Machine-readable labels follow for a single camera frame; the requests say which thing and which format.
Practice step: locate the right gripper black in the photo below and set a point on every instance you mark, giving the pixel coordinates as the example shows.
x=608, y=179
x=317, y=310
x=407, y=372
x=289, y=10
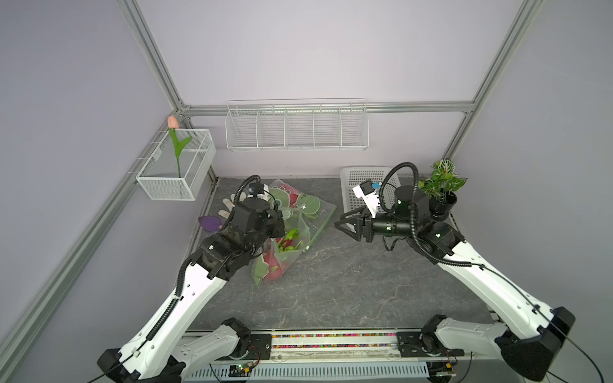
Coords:
x=363, y=224

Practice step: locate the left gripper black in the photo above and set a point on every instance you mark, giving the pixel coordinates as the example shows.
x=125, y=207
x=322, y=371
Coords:
x=276, y=219

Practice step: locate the pink dragon fruit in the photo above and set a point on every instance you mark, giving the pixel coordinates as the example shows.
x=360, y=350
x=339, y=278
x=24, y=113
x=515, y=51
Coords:
x=282, y=253

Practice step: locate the zip-top bag green print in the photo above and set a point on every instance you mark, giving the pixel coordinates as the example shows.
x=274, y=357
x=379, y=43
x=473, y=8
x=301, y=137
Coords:
x=295, y=204
x=301, y=232

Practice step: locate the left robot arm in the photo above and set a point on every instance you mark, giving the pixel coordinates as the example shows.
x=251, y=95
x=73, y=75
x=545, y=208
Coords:
x=156, y=353

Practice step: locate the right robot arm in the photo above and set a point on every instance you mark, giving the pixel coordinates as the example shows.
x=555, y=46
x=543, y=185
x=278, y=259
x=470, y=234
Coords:
x=527, y=333

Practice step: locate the white knit glove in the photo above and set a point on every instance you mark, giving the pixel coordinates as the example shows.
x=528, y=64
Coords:
x=229, y=204

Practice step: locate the white plastic basket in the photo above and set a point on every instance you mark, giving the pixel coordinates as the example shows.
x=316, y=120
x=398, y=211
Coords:
x=352, y=176

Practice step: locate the purple pink spatula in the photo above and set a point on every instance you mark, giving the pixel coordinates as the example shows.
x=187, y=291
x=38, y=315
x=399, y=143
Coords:
x=210, y=223

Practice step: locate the potted green plant black vase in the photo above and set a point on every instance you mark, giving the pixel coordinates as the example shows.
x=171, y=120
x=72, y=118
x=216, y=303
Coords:
x=441, y=188

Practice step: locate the artificial pink tulip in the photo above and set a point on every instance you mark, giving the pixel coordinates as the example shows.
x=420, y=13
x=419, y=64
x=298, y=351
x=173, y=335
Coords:
x=178, y=145

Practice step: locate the white wire wall shelf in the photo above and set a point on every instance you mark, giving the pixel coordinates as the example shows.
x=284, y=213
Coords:
x=297, y=124

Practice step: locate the white mesh wall box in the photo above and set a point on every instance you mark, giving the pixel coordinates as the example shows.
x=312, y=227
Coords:
x=158, y=175

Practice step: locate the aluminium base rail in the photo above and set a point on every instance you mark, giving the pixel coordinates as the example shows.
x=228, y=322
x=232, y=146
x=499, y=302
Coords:
x=335, y=342

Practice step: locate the white vented cable duct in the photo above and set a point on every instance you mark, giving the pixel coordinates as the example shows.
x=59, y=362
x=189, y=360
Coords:
x=352, y=371

